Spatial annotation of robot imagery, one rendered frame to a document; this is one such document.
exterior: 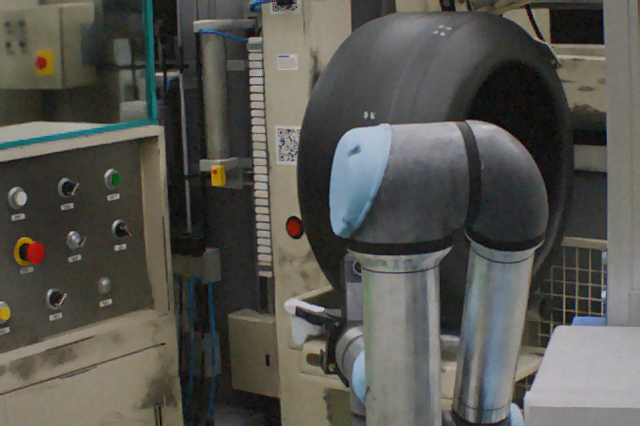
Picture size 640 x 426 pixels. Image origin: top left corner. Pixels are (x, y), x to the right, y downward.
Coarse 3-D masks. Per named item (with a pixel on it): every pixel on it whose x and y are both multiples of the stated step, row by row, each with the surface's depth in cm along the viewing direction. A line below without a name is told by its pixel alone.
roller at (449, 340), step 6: (324, 330) 242; (444, 330) 226; (450, 330) 226; (456, 330) 225; (444, 336) 225; (450, 336) 225; (456, 336) 224; (444, 342) 225; (450, 342) 224; (456, 342) 224; (444, 348) 226; (450, 348) 225; (456, 348) 224
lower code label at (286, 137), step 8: (280, 128) 251; (288, 128) 249; (296, 128) 248; (280, 136) 251; (288, 136) 250; (296, 136) 248; (280, 144) 251; (288, 144) 250; (296, 144) 249; (280, 152) 251; (288, 152) 250; (296, 152) 249; (280, 160) 252; (288, 160) 251; (296, 160) 249
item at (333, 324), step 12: (336, 312) 178; (324, 324) 178; (336, 324) 175; (360, 324) 170; (336, 336) 176; (336, 348) 170; (324, 360) 177; (336, 360) 176; (324, 372) 176; (336, 372) 176; (348, 384) 171
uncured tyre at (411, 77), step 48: (384, 48) 222; (432, 48) 216; (480, 48) 219; (528, 48) 231; (336, 96) 221; (384, 96) 215; (432, 96) 212; (480, 96) 260; (528, 96) 253; (336, 144) 218; (528, 144) 258; (336, 240) 222; (336, 288) 232
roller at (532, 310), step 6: (528, 300) 246; (534, 300) 246; (540, 300) 245; (546, 300) 245; (528, 306) 246; (534, 306) 245; (540, 306) 244; (546, 306) 245; (552, 306) 247; (528, 312) 246; (534, 312) 245; (540, 312) 245; (546, 312) 245; (546, 318) 246
